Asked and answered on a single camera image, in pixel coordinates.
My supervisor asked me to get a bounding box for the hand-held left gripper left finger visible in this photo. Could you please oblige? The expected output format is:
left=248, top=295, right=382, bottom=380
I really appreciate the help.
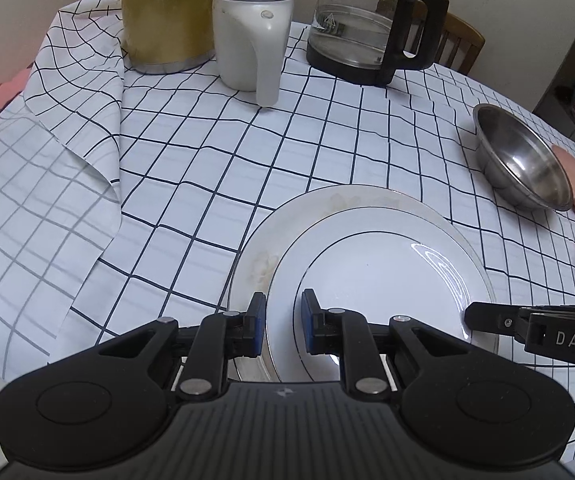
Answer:
left=98, top=291, right=268, bottom=402

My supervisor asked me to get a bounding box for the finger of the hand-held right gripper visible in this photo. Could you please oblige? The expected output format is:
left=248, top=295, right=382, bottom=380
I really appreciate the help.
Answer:
left=464, top=301, right=533, bottom=345

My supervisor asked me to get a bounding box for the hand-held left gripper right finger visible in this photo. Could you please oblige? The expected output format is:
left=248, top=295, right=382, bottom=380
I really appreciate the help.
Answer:
left=301, top=288, right=468, bottom=401

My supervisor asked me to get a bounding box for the white plate with black ring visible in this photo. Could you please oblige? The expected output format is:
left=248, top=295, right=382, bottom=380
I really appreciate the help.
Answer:
left=267, top=206, right=496, bottom=382

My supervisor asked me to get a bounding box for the large white floral plate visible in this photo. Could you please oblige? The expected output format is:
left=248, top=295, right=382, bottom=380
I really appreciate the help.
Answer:
left=227, top=185, right=499, bottom=384

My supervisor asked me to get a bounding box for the steel bowl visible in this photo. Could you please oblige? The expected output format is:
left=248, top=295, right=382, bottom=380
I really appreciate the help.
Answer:
left=473, top=103, right=574, bottom=212

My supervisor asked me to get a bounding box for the white checked tablecloth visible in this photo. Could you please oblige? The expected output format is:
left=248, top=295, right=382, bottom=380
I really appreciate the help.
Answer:
left=0, top=0, right=575, bottom=366

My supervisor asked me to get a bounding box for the wooden chair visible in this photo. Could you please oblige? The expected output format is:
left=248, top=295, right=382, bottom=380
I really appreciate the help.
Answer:
left=377, top=0, right=486, bottom=77

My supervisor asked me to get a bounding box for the glass coffee pot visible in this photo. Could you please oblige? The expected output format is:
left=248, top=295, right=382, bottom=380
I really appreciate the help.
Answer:
left=306, top=0, right=450, bottom=88

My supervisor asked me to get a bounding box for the gold metal kettle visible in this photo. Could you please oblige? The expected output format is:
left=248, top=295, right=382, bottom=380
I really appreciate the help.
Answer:
left=121, top=0, right=216, bottom=75

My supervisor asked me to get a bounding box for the white mug with handle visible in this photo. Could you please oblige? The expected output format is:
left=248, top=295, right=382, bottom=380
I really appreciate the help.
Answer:
left=212, top=0, right=295, bottom=107

